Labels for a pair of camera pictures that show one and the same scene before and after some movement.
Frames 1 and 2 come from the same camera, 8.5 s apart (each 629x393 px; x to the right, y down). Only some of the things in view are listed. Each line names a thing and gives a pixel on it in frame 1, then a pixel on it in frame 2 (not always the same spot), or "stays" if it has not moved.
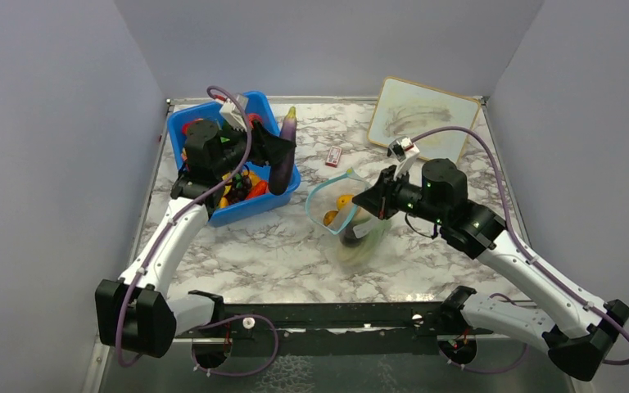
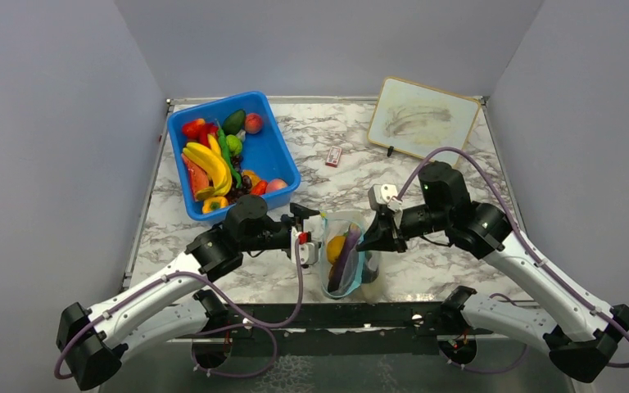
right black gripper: [378, 200] -> [383, 235]
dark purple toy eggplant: [282, 169] -> [351, 239]
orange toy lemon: [344, 200] -> [335, 246]
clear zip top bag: [359, 233] -> [345, 269]
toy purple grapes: [238, 190] stays
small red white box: [333, 156] stays
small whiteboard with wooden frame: [406, 109] stays
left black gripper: [266, 147] -> [300, 215]
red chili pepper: [259, 189] stays
